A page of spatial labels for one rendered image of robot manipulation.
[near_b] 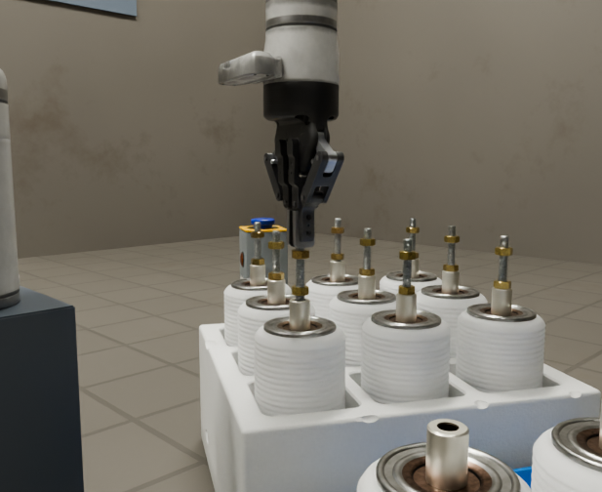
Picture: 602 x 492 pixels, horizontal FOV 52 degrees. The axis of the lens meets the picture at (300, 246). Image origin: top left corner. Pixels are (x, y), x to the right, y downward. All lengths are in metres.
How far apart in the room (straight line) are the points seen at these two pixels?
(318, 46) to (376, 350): 0.31
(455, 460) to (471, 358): 0.38
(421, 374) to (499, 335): 0.10
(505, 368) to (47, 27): 2.75
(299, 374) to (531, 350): 0.26
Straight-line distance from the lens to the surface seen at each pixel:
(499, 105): 3.08
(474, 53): 3.18
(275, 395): 0.62
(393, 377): 0.65
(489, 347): 0.70
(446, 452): 0.34
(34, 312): 0.55
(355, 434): 0.61
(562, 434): 0.43
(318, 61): 0.60
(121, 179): 3.24
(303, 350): 0.60
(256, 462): 0.60
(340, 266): 0.88
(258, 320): 0.72
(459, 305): 0.80
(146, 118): 3.32
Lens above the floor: 0.42
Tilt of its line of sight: 8 degrees down
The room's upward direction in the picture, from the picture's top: straight up
